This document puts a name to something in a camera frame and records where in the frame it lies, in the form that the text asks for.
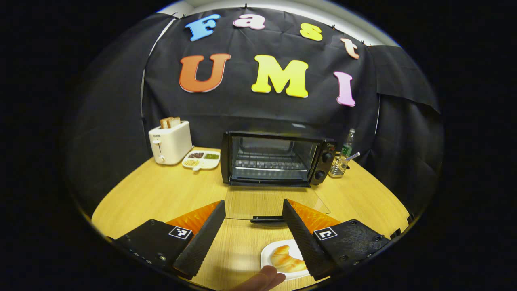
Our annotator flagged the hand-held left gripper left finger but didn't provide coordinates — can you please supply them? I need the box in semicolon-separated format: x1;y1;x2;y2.
111;200;227;279

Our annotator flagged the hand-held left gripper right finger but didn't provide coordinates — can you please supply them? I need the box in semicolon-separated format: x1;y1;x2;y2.
282;198;391;280

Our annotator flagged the golden croissant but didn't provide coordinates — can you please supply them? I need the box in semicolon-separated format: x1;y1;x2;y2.
271;245;307;272

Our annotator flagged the black electric oven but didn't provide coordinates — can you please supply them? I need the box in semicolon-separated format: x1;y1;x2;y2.
220;130;338;224

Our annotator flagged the white plate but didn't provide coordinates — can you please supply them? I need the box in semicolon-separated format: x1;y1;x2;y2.
260;239;311;281

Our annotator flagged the clear glass cup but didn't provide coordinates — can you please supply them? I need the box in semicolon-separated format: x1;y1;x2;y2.
328;153;350;178

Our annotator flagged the white divided dish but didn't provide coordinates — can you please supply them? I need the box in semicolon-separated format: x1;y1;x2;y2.
182;150;221;171

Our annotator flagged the white toaster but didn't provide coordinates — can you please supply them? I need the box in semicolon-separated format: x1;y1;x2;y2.
148;120;193;165

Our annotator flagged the clear water bottle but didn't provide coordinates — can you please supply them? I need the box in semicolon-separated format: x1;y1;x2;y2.
341;129;356;160

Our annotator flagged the black backdrop cloth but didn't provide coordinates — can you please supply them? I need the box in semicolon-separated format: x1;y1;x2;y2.
67;7;445;211

